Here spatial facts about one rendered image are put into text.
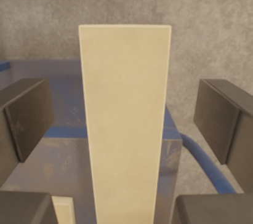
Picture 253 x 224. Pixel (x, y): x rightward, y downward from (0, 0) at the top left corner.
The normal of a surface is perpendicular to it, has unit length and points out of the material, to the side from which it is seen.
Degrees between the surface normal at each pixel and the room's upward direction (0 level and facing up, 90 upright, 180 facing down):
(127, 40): 0
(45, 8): 0
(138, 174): 0
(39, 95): 90
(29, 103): 90
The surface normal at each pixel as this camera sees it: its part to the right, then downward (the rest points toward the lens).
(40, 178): 0.00, 0.38
